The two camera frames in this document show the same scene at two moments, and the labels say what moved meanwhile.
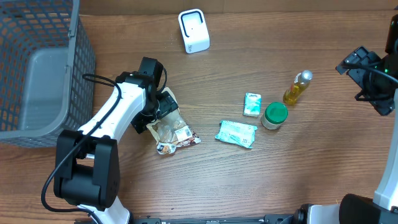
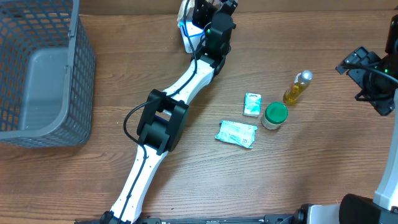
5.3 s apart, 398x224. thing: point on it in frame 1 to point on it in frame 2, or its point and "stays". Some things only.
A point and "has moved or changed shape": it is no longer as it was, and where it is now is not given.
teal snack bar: [241, 134] stays
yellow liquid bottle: [299, 84] stays
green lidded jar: [275, 115] stays
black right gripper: [356, 61] stays
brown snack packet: [171, 130] has moved or changed shape
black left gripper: [168, 104] to [202, 18]
